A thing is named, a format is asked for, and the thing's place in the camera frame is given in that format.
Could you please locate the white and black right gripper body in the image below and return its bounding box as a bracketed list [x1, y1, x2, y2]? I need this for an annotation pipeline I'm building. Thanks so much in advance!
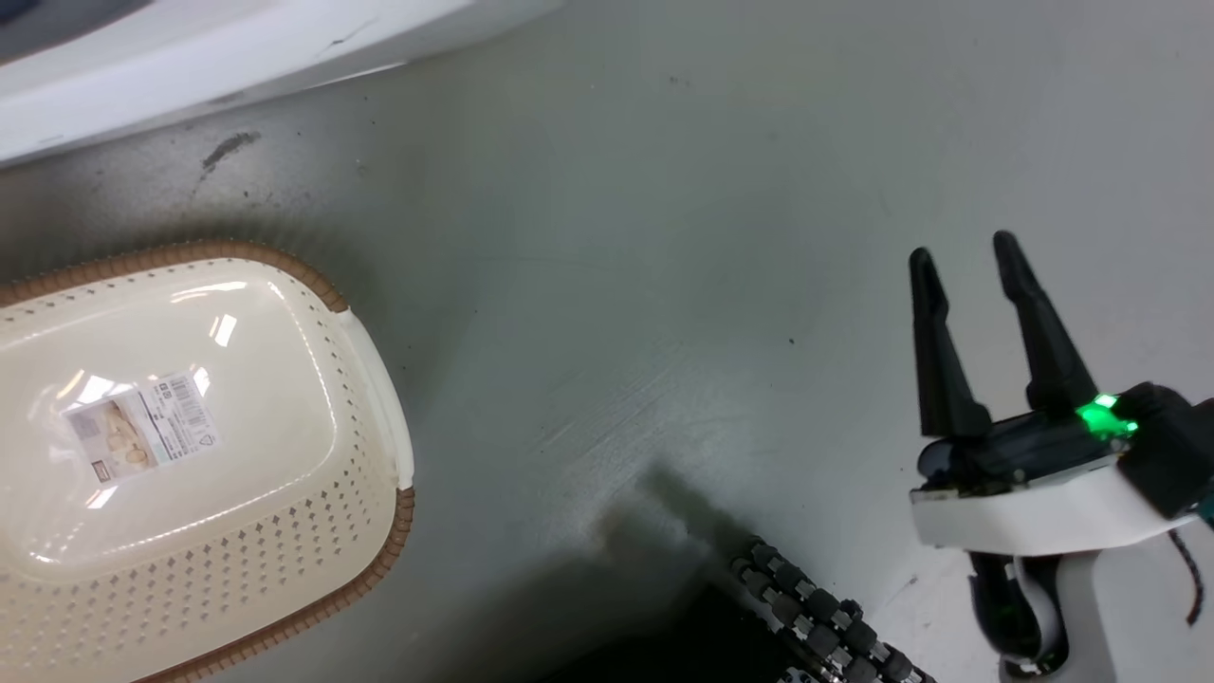
[909, 381, 1214, 556]

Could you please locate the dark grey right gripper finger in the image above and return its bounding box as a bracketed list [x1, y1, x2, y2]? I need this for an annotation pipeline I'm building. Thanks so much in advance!
[908, 247, 994, 439]
[992, 231, 1099, 415]

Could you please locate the cream perforated laundry basket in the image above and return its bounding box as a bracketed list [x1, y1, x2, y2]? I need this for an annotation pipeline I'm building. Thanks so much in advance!
[0, 240, 416, 683]

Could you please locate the white washing machine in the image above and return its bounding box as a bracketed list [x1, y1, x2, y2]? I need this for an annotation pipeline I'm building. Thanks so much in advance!
[0, 0, 570, 169]

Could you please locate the black roller omni wheel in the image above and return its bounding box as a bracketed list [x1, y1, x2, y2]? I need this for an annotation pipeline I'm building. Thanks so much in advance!
[728, 536, 940, 683]

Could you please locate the paper product label sticker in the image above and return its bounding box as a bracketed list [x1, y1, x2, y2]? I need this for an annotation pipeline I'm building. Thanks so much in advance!
[63, 371, 222, 485]

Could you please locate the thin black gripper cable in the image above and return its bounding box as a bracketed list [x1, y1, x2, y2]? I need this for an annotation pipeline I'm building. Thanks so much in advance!
[1168, 527, 1207, 627]

